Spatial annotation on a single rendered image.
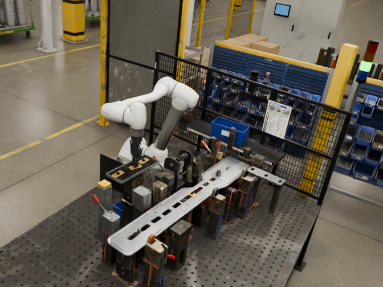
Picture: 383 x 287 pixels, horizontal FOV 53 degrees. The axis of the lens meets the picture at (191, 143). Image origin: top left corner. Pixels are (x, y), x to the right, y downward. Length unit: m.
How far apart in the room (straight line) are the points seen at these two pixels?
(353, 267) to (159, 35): 3.29
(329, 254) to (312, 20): 5.97
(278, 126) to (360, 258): 1.65
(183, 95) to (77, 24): 7.45
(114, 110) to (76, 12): 7.70
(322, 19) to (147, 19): 4.95
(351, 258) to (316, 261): 0.39
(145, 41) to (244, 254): 3.11
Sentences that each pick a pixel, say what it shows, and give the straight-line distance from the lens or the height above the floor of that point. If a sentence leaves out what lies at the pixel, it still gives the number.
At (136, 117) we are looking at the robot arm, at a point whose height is 1.55.
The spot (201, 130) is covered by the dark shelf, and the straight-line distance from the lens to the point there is 3.48.
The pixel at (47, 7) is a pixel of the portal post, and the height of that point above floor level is 0.94.
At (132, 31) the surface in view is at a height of 1.44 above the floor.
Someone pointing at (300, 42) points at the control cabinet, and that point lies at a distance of 9.14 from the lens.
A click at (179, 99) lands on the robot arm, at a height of 1.50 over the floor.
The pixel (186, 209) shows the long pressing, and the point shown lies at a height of 1.00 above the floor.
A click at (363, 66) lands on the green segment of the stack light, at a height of 1.90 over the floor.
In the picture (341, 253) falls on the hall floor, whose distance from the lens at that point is 4.19.
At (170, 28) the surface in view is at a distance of 4.72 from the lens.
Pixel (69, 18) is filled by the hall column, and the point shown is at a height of 0.56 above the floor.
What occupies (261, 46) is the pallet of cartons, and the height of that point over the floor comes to 1.03.
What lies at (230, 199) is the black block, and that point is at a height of 0.92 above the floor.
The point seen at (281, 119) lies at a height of 1.32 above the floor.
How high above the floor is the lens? 2.52
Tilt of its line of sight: 28 degrees down
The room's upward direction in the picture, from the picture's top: 8 degrees clockwise
